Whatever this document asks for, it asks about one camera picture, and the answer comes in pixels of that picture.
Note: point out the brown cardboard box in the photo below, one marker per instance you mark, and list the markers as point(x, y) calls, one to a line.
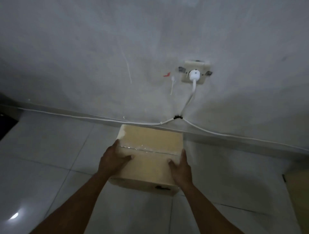
point(149, 139)

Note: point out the person's right hand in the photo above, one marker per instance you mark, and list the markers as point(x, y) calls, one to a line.
point(182, 172)

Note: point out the person's right forearm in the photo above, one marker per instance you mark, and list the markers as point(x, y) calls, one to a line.
point(210, 212)

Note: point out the person's left forearm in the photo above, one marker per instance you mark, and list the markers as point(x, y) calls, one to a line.
point(72, 207)

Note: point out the beige wall socket plate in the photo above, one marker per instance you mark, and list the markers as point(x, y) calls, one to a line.
point(205, 65)

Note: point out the person's left hand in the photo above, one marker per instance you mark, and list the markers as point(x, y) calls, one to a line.
point(113, 159)

